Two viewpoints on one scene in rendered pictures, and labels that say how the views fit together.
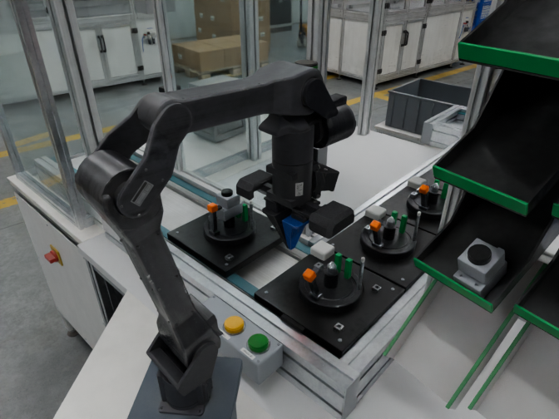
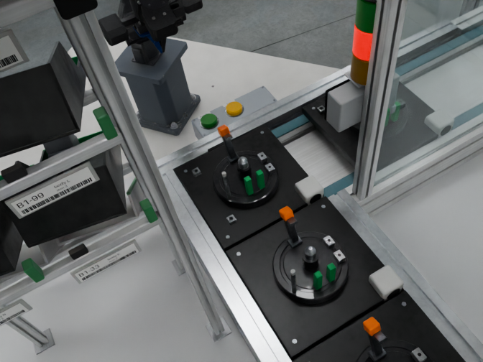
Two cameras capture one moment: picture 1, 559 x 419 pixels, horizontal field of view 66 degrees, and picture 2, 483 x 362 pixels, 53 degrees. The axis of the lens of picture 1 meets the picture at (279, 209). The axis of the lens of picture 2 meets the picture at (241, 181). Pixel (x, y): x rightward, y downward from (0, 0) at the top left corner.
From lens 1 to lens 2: 1.22 m
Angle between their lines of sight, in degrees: 79
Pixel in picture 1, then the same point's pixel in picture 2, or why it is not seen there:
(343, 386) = not seen: hidden behind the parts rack
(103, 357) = (270, 64)
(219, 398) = (137, 68)
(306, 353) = (187, 149)
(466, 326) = not seen: hidden behind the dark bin
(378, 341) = (176, 202)
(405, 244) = (287, 276)
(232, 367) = (156, 75)
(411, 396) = (153, 245)
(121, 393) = (236, 75)
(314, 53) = not seen: outside the picture
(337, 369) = (166, 166)
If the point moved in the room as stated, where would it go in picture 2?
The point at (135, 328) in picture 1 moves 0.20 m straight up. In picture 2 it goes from (295, 77) to (292, 18)
